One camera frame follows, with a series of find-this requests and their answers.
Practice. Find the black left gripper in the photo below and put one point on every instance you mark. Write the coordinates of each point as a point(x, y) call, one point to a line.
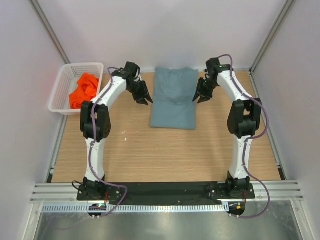
point(138, 88)

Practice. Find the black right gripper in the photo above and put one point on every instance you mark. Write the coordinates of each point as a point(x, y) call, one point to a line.
point(206, 87)

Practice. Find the grey-blue t shirt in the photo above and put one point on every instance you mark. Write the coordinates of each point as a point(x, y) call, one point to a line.
point(173, 105)

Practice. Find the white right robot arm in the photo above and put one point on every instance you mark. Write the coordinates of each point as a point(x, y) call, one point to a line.
point(243, 122)

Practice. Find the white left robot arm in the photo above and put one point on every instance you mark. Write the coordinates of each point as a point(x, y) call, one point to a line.
point(95, 124)

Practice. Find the orange t shirt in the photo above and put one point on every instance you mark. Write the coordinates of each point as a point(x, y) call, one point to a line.
point(87, 87)

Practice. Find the white plastic basket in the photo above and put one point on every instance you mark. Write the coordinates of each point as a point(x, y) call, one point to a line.
point(67, 82)

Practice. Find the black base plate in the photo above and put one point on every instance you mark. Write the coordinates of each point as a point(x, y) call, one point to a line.
point(163, 193)

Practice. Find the aluminium frame rail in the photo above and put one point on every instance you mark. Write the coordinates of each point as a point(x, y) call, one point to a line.
point(53, 193)

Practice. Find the slotted grey cable duct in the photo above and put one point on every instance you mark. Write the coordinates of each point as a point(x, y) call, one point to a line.
point(123, 209)

